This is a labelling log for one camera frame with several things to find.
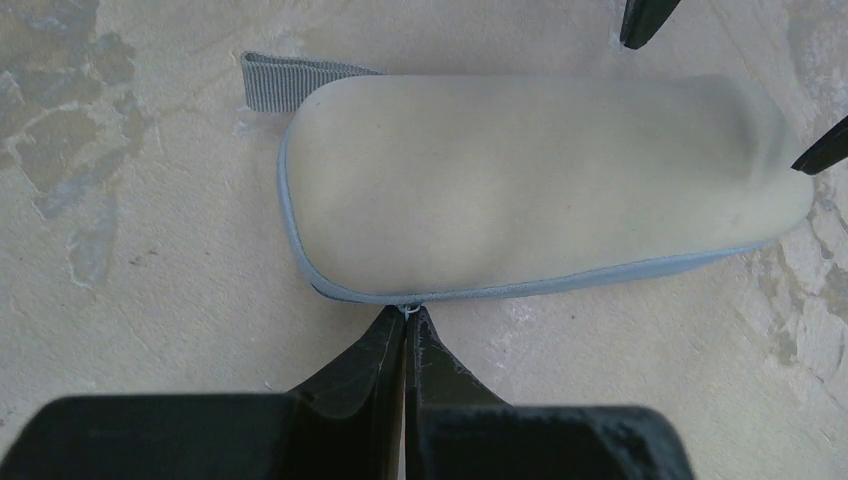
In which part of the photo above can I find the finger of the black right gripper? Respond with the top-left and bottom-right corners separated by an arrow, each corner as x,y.
619,0 -> 680,50
791,117 -> 848,176

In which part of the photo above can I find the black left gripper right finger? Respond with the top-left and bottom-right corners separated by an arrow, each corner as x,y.
405,308 -> 694,479

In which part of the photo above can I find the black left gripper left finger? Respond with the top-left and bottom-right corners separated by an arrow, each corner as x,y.
1,306 -> 406,479

